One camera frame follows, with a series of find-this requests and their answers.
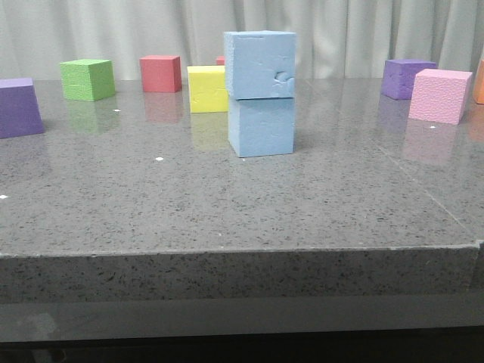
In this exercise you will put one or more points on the purple foam cube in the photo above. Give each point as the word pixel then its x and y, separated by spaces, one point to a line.
pixel 20 114
pixel 399 75

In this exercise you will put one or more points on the light blue foam cube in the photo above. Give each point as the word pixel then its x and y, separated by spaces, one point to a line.
pixel 260 64
pixel 261 127

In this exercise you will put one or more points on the pink foam cube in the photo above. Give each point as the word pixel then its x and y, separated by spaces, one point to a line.
pixel 440 95

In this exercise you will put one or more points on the orange foam cube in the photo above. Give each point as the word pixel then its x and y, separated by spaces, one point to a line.
pixel 478 87

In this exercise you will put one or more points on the grey pleated curtain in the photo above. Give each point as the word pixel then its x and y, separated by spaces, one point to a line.
pixel 335 39

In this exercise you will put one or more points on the green foam cube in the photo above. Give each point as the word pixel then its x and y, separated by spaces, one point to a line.
pixel 87 79

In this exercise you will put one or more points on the yellow foam cube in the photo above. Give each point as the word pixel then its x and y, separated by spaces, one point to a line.
pixel 207 89

